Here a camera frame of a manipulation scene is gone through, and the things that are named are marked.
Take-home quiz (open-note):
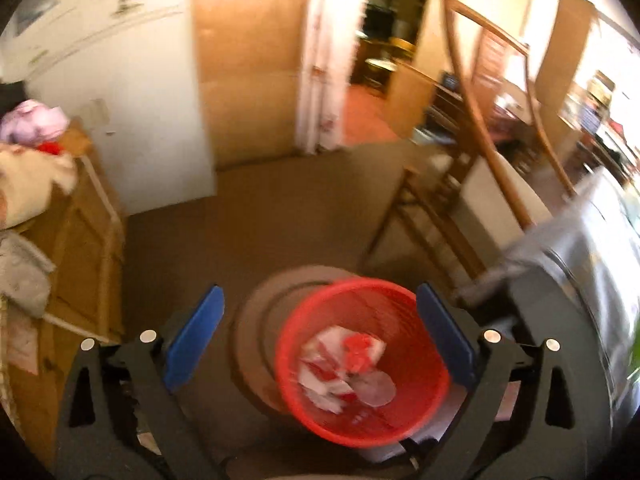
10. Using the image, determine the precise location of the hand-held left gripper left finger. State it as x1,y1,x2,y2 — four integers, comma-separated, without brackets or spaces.
55,285,226,480

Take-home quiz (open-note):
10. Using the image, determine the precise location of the blue checked tablecloth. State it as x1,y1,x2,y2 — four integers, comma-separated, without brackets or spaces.
455,165,640,411

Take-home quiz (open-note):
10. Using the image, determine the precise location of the grey towel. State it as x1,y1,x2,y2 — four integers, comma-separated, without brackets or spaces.
0,232,56,318

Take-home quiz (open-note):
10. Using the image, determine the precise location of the white metal cabinet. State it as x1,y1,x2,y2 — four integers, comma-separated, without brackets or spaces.
0,0,216,216

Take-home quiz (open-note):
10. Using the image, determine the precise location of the floral pink curtain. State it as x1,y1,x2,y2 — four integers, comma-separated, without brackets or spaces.
295,0,373,156

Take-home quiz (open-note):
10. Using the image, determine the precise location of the red plastic mesh basket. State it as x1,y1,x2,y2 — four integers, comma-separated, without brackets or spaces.
274,279,451,447

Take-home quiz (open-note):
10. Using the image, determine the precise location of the red white paper wrapper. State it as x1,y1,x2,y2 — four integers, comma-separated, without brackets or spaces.
299,325,388,413

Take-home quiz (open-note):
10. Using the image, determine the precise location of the wooden armchair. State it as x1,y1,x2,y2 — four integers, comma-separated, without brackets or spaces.
360,0,581,291

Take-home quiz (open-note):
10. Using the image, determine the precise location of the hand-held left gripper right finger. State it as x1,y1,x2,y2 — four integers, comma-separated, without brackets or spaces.
416,282,591,480

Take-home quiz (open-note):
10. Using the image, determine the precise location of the pink cloth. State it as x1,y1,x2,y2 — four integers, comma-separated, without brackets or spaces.
0,100,71,143

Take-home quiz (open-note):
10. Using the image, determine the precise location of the wooden crate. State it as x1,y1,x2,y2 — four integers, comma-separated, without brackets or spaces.
10,120,126,461

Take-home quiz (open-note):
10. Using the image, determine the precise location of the floral blanket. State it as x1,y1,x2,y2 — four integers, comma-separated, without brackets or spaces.
0,142,78,228

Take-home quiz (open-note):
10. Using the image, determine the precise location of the dark round wooden stool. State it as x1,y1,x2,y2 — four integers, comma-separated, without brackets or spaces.
231,265,451,461

